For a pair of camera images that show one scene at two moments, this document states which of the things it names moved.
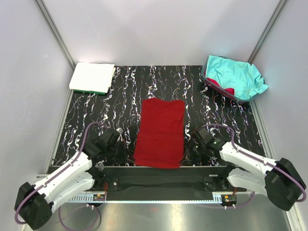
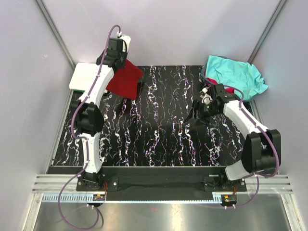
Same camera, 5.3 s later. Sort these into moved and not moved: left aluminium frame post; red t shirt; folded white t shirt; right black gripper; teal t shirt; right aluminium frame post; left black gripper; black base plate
Moved: left black gripper; right black gripper; red t shirt
Not moved: teal t shirt; folded white t shirt; left aluminium frame post; black base plate; right aluminium frame post
